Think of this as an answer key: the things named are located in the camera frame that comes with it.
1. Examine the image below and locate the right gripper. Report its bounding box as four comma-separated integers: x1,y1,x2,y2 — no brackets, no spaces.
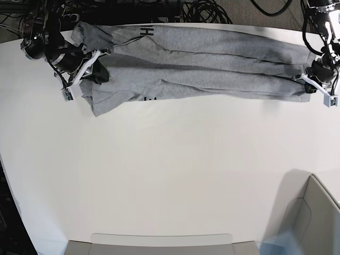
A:
49,45,109,84

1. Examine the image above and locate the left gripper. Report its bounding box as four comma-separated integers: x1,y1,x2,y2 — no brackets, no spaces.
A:
304,60,335,94

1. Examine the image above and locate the grey T-shirt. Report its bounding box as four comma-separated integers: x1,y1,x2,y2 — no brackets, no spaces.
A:
71,22,315,116

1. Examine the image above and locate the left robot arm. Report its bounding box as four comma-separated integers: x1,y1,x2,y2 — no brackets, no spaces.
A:
302,1,339,96

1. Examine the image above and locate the black coiled cable bundle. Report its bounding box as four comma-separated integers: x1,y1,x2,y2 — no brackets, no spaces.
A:
183,0,233,24

